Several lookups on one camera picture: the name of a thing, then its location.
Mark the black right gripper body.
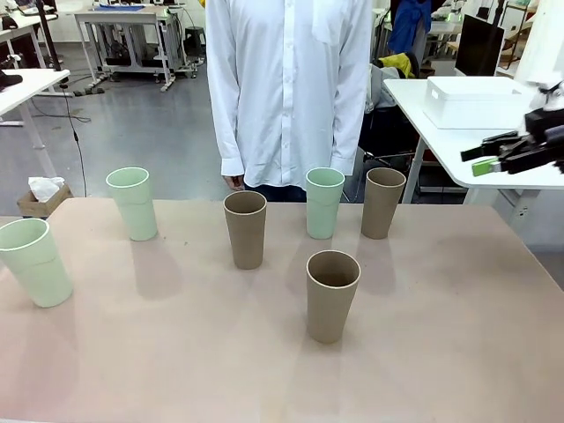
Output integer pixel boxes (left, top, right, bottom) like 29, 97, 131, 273
523, 109, 564, 174

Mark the white plastic basket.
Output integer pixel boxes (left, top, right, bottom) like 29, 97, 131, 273
422, 76, 537, 130

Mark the brown plastic cup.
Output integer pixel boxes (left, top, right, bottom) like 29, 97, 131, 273
223, 189, 269, 271
306, 249, 362, 345
360, 167, 407, 241

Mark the pale green plastic cup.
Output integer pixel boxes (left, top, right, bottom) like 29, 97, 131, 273
106, 167, 160, 242
0, 218, 74, 308
306, 167, 346, 241

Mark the person's left forearm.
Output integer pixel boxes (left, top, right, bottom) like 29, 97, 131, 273
330, 87, 367, 176

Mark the person's right forearm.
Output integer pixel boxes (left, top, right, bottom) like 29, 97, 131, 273
206, 87, 246, 177

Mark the white side table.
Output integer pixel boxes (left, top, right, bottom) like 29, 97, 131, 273
382, 78, 564, 206

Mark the black computer monitor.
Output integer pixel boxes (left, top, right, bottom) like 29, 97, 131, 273
454, 13, 506, 78

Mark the black office chair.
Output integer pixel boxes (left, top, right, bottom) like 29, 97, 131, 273
357, 105, 419, 180

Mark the yellow jacket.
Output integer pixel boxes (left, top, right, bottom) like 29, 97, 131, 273
378, 51, 418, 79

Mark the grey garment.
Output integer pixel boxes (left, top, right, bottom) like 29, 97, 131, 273
367, 63, 397, 114

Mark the blue jacket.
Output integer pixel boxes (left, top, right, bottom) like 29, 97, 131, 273
387, 0, 433, 56

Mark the person in white shirt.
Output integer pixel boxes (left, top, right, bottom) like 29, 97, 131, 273
205, 0, 374, 203

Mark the grey metal workbench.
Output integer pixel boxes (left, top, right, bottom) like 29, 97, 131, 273
73, 6, 197, 93

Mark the white crumpled tissue paper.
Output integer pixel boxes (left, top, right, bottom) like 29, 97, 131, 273
28, 175, 66, 204

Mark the black straight stand pole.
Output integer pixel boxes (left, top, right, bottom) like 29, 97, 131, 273
34, 0, 63, 71

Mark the brown cardboard box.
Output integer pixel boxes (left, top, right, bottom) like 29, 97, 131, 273
17, 183, 74, 219

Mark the black object on desk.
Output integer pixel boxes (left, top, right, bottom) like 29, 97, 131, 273
0, 70, 24, 93

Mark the black floor cable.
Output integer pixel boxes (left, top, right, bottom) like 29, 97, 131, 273
59, 81, 92, 197

